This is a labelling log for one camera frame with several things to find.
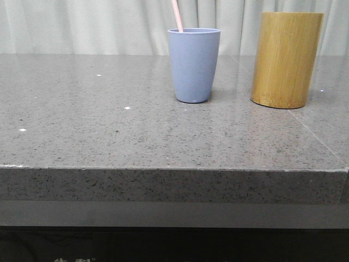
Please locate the blue plastic cup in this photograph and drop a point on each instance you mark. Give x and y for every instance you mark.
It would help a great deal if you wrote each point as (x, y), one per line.
(193, 59)

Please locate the bamboo cylindrical holder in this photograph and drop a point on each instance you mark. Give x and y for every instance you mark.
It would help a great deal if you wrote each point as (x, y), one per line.
(286, 52)

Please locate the white curtain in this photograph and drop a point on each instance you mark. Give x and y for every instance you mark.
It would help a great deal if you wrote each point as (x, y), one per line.
(140, 27)

